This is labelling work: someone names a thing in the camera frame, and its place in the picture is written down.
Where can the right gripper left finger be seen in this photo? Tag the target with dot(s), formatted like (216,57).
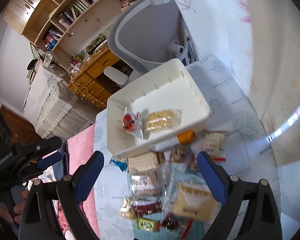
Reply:
(65,199)

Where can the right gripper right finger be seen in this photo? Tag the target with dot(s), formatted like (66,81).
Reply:
(261,219)

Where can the large yellow cracker bag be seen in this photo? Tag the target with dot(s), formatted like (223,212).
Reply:
(188,195)

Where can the white red small sachet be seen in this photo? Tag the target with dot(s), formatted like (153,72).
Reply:
(213,144)

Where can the blue candy wrapper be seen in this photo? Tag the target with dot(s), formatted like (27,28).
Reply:
(119,162)

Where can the dark red snowflake packet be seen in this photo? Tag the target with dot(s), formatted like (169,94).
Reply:
(143,209)

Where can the green candy packet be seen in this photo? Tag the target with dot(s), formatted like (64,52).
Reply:
(147,224)

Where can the nut cluster packet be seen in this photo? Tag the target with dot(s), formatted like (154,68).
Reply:
(180,154)
(193,163)

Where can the clear pastry packet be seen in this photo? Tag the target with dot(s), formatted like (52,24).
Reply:
(150,177)
(144,191)

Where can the red apple snack packet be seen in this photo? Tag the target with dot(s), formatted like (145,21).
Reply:
(132,123)

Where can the puffed rice cake packet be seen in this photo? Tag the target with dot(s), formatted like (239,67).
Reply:
(127,209)
(162,120)

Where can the dark blue folded cloth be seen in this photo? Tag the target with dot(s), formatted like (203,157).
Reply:
(61,168)

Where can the white lace covered furniture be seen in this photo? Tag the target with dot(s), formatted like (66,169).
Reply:
(53,109)

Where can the pink quilt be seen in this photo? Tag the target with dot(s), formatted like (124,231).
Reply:
(77,179)

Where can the wooden desk with drawers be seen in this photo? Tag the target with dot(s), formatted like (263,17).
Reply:
(90,83)

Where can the white orange snack bar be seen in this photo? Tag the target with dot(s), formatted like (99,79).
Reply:
(181,139)

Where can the wooden bookshelf with books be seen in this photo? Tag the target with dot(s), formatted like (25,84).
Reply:
(64,27)

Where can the white plastic storage bin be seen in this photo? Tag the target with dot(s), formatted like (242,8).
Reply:
(169,86)

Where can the grey office chair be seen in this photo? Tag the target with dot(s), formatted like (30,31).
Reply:
(148,34)

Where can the floral curtain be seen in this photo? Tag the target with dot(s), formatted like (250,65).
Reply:
(259,40)

